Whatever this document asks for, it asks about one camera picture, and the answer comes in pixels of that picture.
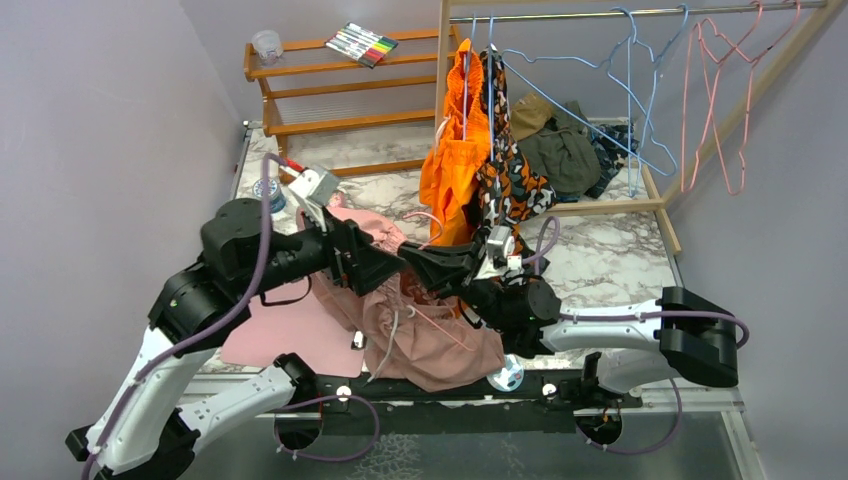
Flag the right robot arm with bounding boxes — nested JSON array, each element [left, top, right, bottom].
[[398, 242, 750, 407]]

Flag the pink shorts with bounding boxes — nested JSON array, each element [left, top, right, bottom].
[[298, 195, 508, 393]]

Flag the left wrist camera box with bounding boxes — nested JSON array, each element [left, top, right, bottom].
[[289, 166, 340, 232]]

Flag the wooden shelf rack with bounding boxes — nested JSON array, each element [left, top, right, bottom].
[[243, 26, 461, 177]]

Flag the pink clipboard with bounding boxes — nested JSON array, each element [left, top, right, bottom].
[[204, 280, 363, 378]]

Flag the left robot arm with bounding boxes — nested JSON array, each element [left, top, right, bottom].
[[66, 198, 403, 479]]

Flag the tan folded garment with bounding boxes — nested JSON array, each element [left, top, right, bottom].
[[510, 93, 554, 141]]

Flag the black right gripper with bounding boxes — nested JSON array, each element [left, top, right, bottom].
[[398, 241, 514, 332]]

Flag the marker pen set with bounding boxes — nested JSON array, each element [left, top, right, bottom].
[[324, 22, 399, 69]]

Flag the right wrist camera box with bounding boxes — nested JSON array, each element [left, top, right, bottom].
[[474, 225, 522, 280]]

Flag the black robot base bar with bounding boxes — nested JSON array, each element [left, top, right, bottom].
[[273, 369, 642, 436]]

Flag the metal hanging rod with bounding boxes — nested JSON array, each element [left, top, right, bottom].
[[449, 1, 834, 24]]

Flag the camouflage orange black shorts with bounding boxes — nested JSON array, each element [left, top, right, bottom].
[[476, 46, 556, 259]]

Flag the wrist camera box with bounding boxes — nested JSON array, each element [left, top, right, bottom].
[[289, 166, 340, 232], [474, 225, 522, 280]]

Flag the blue wire hanger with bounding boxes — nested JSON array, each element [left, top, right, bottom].
[[502, 14, 689, 198]]

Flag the clear plastic toy package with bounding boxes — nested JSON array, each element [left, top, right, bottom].
[[486, 354, 525, 393]]

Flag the clear plastic cup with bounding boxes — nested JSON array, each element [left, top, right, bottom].
[[251, 30, 284, 66]]

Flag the pink wire hanger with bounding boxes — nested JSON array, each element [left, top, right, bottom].
[[311, 210, 478, 354], [675, 1, 802, 196]]

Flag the wooden clothes rack frame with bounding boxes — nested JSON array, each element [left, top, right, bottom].
[[427, 0, 848, 256]]

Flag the blue hanger holding shorts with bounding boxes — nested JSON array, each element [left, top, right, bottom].
[[461, 13, 495, 163]]

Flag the olive green garment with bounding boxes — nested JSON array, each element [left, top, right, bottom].
[[518, 104, 600, 202]]

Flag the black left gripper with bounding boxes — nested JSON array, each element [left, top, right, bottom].
[[238, 198, 407, 299]]

